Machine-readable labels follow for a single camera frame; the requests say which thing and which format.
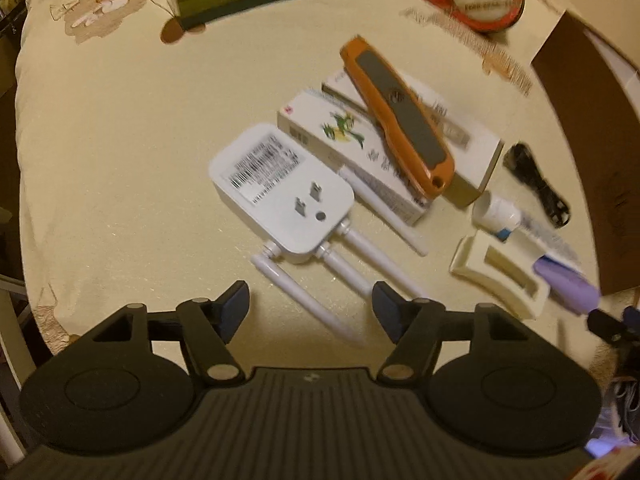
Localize white wifi extender with antennas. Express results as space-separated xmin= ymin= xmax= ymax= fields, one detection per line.
xmin=207 ymin=122 xmax=431 ymax=348

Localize red white package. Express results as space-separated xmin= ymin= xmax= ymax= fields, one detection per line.
xmin=575 ymin=449 xmax=640 ymax=480

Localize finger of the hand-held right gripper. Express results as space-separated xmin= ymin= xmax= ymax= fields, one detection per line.
xmin=586 ymin=305 xmax=640 ymax=346

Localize black cable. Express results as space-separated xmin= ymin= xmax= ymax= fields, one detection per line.
xmin=502 ymin=142 xmax=572 ymax=228

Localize orange utility knife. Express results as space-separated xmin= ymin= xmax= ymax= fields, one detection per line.
xmin=340 ymin=35 xmax=456 ymax=198

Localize cream embroidered tablecloth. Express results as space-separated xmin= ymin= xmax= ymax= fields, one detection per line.
xmin=12 ymin=0 xmax=640 ymax=376

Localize brown cardboard box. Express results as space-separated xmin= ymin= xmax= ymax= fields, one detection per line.
xmin=530 ymin=10 xmax=640 ymax=296

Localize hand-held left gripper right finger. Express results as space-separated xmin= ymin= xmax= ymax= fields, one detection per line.
xmin=372 ymin=281 xmax=531 ymax=386

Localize white cream tube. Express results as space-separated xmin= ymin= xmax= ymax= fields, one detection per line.
xmin=471 ymin=191 xmax=583 ymax=266

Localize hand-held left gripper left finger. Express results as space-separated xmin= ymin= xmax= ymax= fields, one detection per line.
xmin=89 ymin=280 xmax=251 ymax=382

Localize purple plastic handle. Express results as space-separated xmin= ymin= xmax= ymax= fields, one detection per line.
xmin=532 ymin=255 xmax=601 ymax=316

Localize white medicine box green bird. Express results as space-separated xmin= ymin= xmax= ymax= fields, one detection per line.
xmin=276 ymin=87 xmax=431 ymax=226

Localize white and gold box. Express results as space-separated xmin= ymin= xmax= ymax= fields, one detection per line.
xmin=320 ymin=67 xmax=505 ymax=208

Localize cream plastic holder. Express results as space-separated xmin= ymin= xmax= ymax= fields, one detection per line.
xmin=449 ymin=230 xmax=551 ymax=321

